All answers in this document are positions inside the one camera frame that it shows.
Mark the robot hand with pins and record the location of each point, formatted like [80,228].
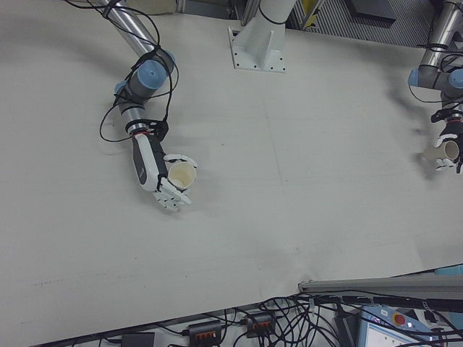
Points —
[456,132]
[144,162]

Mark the white paper cup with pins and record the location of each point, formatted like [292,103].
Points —
[439,152]
[182,175]

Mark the light blue plastic bin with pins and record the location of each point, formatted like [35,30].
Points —
[450,270]

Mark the dark grey box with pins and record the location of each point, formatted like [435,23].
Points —
[372,8]

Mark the black orange power hub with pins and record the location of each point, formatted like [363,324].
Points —
[204,327]
[258,320]

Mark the black power adapter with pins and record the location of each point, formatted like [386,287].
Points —
[137,340]

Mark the grey teach pendant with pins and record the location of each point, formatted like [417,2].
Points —
[383,325]

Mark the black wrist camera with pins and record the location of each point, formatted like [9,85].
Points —
[439,116]
[159,129]

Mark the white post mount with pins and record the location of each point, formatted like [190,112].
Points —
[258,47]

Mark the aluminium profile camera frame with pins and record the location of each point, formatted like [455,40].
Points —
[361,285]

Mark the yellow black striped bracket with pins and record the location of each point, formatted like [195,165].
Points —
[311,14]

